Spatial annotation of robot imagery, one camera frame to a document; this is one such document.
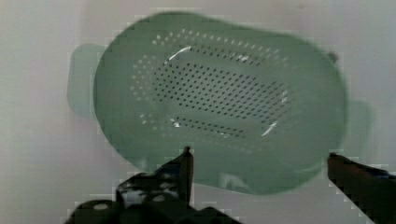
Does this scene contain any green plastic strainer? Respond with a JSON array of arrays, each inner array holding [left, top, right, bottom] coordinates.
[[66, 11, 374, 196]]

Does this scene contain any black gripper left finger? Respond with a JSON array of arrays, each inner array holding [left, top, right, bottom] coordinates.
[[116, 146, 193, 208]]

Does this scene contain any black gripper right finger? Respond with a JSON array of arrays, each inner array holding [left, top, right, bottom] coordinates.
[[327, 153, 396, 224]]

